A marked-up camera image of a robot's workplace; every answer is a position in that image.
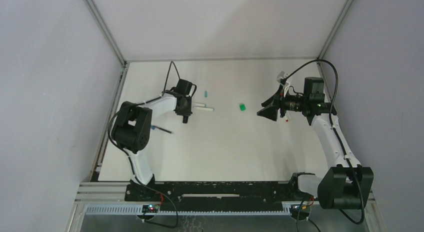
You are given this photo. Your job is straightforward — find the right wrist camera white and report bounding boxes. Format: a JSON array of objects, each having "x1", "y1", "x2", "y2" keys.
[{"x1": 276, "y1": 71, "x2": 291, "y2": 97}]

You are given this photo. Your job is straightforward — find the white pen blue end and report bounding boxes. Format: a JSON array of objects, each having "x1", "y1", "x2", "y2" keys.
[{"x1": 193, "y1": 106, "x2": 215, "y2": 112}]

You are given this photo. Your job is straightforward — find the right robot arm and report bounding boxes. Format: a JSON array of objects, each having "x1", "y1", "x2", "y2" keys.
[{"x1": 257, "y1": 76, "x2": 374, "y2": 210}]

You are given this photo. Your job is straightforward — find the green square cap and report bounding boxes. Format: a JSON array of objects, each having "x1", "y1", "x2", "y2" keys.
[{"x1": 239, "y1": 103, "x2": 246, "y2": 111}]

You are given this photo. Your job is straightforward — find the white pen red end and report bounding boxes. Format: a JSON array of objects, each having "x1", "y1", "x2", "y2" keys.
[{"x1": 285, "y1": 111, "x2": 291, "y2": 122}]

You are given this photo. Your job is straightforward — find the left camera black cable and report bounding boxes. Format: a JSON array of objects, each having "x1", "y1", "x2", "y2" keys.
[{"x1": 162, "y1": 60, "x2": 182, "y2": 92}]

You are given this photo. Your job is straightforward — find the small circuit board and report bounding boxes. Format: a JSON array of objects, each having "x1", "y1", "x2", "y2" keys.
[{"x1": 141, "y1": 204, "x2": 160, "y2": 214}]

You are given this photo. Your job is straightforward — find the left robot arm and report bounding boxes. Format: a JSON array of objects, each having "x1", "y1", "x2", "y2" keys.
[{"x1": 107, "y1": 79, "x2": 198, "y2": 186}]

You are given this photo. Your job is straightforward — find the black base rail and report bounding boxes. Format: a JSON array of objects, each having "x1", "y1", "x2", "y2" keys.
[{"x1": 124, "y1": 180, "x2": 310, "y2": 213}]

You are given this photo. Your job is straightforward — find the aluminium frame rails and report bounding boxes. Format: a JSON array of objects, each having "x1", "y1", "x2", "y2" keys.
[{"x1": 67, "y1": 181, "x2": 385, "y2": 232}]

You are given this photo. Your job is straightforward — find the white pen teal end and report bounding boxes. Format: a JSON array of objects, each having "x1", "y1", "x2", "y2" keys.
[{"x1": 193, "y1": 103, "x2": 206, "y2": 107}]

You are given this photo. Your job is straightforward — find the blue black pen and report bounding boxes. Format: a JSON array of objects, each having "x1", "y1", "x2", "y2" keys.
[{"x1": 151, "y1": 125, "x2": 173, "y2": 135}]

